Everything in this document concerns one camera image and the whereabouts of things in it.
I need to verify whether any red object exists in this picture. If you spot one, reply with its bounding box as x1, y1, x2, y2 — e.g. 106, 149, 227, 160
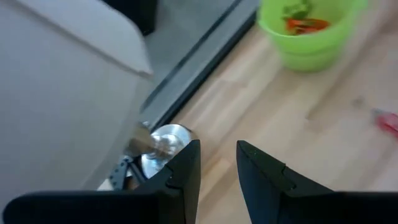
371, 108, 398, 139

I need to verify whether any red orange candy packet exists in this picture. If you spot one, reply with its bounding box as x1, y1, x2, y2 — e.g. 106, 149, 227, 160
285, 17, 331, 35

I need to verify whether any green plastic bucket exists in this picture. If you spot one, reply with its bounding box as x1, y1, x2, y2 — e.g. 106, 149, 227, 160
257, 0, 369, 73

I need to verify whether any white shade table lamp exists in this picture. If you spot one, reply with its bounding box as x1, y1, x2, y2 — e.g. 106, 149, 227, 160
0, 0, 195, 200

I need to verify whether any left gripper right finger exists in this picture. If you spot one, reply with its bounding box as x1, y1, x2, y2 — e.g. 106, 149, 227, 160
236, 140, 398, 224

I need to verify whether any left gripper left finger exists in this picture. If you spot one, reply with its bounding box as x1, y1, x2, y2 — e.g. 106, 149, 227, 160
2, 139, 201, 224

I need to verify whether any black aluminium frame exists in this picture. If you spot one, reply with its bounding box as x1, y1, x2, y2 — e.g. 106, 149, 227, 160
107, 12, 261, 191

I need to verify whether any green candy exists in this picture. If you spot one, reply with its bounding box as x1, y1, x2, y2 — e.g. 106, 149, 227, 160
281, 0, 313, 20

